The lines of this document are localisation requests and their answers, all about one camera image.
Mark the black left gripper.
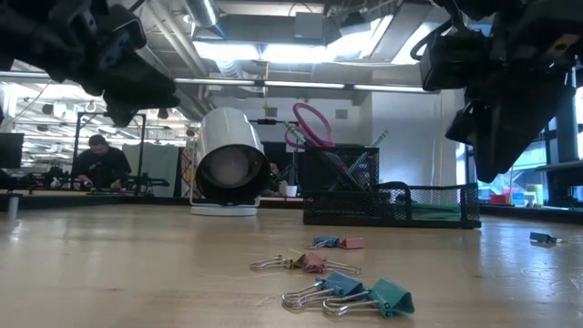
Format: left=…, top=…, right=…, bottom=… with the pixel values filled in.
left=0, top=0, right=181, bottom=129

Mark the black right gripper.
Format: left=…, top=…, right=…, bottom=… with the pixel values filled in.
left=445, top=0, right=583, bottom=184

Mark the green sticky note pad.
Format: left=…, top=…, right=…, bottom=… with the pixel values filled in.
left=409, top=201, right=464, bottom=223

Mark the blue grey pencil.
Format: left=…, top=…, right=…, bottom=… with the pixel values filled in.
left=336, top=130, right=389, bottom=190

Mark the dark blue binder clip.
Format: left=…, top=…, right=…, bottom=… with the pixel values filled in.
left=528, top=231, right=563, bottom=245

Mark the small pink binder clip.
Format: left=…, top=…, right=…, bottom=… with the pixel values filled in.
left=337, top=236, right=366, bottom=251

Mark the large teal binder clip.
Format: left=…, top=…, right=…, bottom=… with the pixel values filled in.
left=322, top=277, right=416, bottom=319

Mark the small blue binder clip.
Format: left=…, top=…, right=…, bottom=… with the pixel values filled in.
left=303, top=234, right=341, bottom=250

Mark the large blue binder clip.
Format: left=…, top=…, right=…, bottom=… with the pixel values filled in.
left=281, top=271, right=366, bottom=312

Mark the black mesh desk organizer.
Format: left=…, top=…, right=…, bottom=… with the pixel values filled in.
left=302, top=145, right=483, bottom=230

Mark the pale green cylinder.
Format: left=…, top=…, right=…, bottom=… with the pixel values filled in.
left=527, top=183, right=546, bottom=207

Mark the black vertical pole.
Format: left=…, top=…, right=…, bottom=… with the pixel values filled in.
left=553, top=86, right=580, bottom=164

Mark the grey side desk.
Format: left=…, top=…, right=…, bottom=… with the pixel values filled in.
left=533, top=159, right=583, bottom=210

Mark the black background monitor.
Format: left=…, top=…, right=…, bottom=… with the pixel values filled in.
left=0, top=132, right=26, bottom=170

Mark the medium pink binder clip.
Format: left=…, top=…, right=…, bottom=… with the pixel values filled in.
left=303, top=252, right=363, bottom=276

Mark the gold binder clip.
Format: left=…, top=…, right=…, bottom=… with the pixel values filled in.
left=249, top=247, right=308, bottom=272

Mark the black background stand frame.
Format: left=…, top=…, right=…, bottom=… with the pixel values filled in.
left=69, top=110, right=148, bottom=192

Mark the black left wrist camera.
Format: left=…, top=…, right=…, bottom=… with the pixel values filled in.
left=93, top=15, right=148, bottom=72

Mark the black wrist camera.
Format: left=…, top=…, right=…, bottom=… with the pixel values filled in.
left=417, top=27, right=496, bottom=92
left=93, top=15, right=148, bottom=72

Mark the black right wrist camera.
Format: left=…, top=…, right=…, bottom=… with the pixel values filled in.
left=417, top=27, right=496, bottom=92

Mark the black aluminium table frame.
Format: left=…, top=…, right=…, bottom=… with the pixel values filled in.
left=0, top=190, right=583, bottom=225

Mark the grey short post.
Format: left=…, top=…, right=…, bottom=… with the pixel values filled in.
left=5, top=192, right=23, bottom=220

